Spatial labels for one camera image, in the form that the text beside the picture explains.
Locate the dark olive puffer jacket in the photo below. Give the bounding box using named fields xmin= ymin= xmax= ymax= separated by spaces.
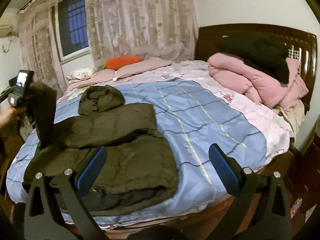
xmin=23 ymin=83 xmax=179 ymax=216

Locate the person's left hand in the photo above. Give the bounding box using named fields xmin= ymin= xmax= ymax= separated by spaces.
xmin=0 ymin=106 xmax=26 ymax=129

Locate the left lace curtain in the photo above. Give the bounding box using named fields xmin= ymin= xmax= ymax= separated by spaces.
xmin=17 ymin=8 xmax=67 ymax=98

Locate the lace curtain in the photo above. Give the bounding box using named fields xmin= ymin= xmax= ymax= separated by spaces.
xmin=17 ymin=8 xmax=67 ymax=98
xmin=85 ymin=0 xmax=198 ymax=67

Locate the barred window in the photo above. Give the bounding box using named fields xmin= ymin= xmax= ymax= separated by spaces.
xmin=58 ymin=0 xmax=88 ymax=57

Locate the left pink pillow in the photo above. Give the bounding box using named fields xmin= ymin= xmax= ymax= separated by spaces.
xmin=67 ymin=69 xmax=116 ymax=91

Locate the pink pillow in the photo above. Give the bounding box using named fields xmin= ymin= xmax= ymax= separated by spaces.
xmin=113 ymin=57 xmax=172 ymax=81
xmin=67 ymin=69 xmax=116 ymax=91

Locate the pink cartoon bed sheet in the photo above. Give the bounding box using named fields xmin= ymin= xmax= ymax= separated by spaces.
xmin=58 ymin=60 xmax=294 ymax=165

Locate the orange carrot plush pillow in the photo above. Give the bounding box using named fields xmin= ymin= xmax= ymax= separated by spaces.
xmin=105 ymin=56 xmax=142 ymax=70

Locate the blue plaid bed sheet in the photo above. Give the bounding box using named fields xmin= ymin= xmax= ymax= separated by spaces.
xmin=5 ymin=77 xmax=267 ymax=230

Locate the right pink pillow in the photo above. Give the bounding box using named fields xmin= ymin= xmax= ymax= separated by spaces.
xmin=113 ymin=57 xmax=172 ymax=81

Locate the folded pink quilt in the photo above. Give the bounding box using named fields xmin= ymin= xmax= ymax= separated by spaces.
xmin=207 ymin=53 xmax=309 ymax=109

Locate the right lace curtain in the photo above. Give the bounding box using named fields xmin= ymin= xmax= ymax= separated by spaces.
xmin=85 ymin=0 xmax=198 ymax=67

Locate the dark wooden headboard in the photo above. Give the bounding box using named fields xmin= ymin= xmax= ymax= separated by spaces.
xmin=194 ymin=23 xmax=318 ymax=112

